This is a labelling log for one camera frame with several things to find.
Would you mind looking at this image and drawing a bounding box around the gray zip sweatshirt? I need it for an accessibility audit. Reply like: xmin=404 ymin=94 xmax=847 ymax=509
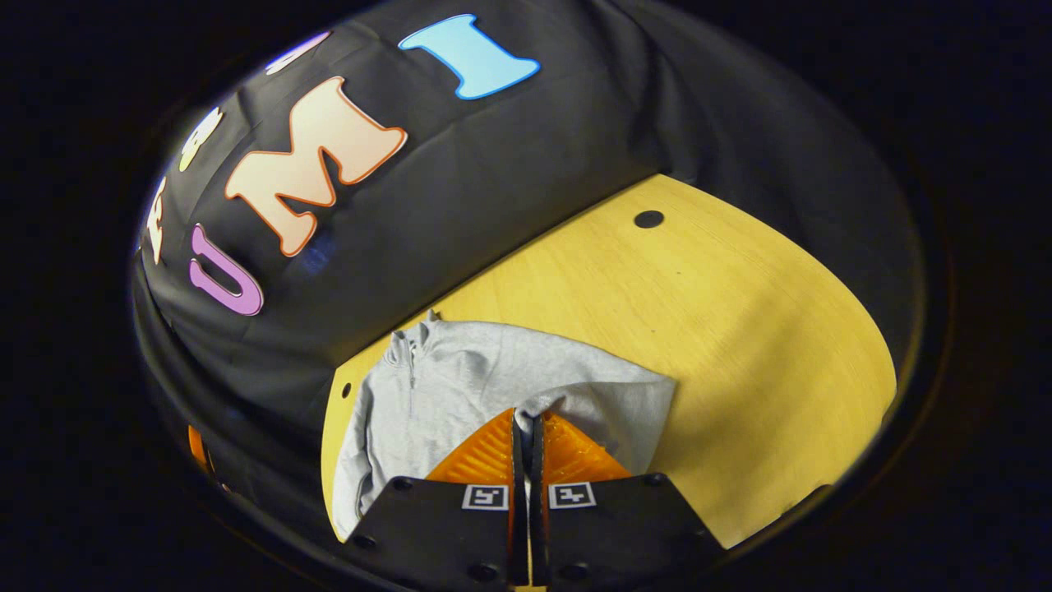
xmin=331 ymin=311 xmax=676 ymax=542

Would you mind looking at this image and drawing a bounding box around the black backdrop cloth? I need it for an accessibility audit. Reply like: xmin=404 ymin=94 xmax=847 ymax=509
xmin=131 ymin=0 xmax=921 ymax=543

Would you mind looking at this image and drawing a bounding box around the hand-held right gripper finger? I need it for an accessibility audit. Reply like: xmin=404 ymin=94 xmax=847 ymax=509
xmin=528 ymin=411 xmax=726 ymax=588
xmin=344 ymin=408 xmax=528 ymax=588

